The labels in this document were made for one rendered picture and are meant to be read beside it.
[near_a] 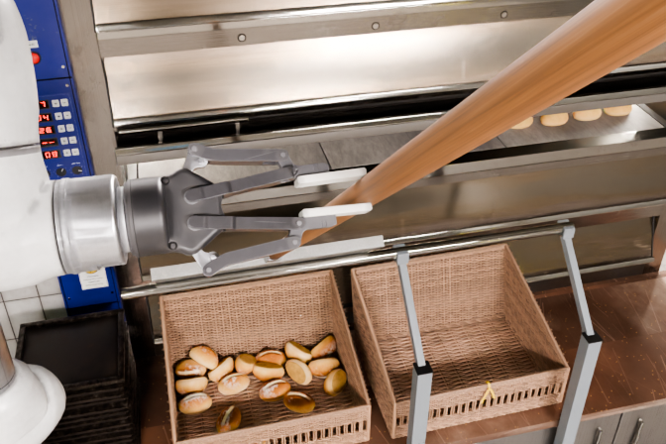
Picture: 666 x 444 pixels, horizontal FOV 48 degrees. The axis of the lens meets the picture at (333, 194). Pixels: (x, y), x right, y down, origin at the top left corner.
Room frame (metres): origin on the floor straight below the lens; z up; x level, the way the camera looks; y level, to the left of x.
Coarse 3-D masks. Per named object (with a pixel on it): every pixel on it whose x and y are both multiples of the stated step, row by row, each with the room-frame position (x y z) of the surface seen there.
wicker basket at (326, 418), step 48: (240, 288) 1.77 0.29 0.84; (288, 288) 1.80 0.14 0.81; (336, 288) 1.78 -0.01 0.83; (192, 336) 1.70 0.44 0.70; (240, 336) 1.73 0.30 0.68; (336, 336) 1.76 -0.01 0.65; (192, 432) 1.42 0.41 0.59; (240, 432) 1.31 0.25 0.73; (288, 432) 1.34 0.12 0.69; (336, 432) 1.38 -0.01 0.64
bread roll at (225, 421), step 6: (228, 408) 1.46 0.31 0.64; (234, 408) 1.47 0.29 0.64; (222, 414) 1.44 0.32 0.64; (228, 414) 1.44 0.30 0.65; (234, 414) 1.45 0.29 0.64; (240, 414) 1.46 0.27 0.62; (222, 420) 1.42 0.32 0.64; (228, 420) 1.42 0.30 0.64; (234, 420) 1.43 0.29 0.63; (240, 420) 1.45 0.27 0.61; (216, 426) 1.42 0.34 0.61; (222, 426) 1.41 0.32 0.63; (228, 426) 1.41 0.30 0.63; (234, 426) 1.42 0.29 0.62
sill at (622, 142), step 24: (552, 144) 2.09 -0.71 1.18; (576, 144) 2.09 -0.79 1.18; (600, 144) 2.09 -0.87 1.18; (624, 144) 2.10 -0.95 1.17; (648, 144) 2.13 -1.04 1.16; (336, 168) 1.94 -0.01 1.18; (456, 168) 1.97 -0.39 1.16; (480, 168) 1.99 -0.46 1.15; (264, 192) 1.83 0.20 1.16; (288, 192) 1.84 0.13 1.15; (312, 192) 1.86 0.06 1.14
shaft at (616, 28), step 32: (608, 0) 0.29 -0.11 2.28; (640, 0) 0.27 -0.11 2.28; (576, 32) 0.30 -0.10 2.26; (608, 32) 0.28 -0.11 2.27; (640, 32) 0.27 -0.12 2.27; (512, 64) 0.36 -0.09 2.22; (544, 64) 0.32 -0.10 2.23; (576, 64) 0.30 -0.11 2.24; (608, 64) 0.29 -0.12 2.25; (480, 96) 0.38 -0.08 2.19; (512, 96) 0.35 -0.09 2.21; (544, 96) 0.33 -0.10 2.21; (448, 128) 0.42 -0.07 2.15; (480, 128) 0.39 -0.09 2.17; (416, 160) 0.47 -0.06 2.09; (448, 160) 0.45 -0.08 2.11; (352, 192) 0.64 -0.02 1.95; (384, 192) 0.56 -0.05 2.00
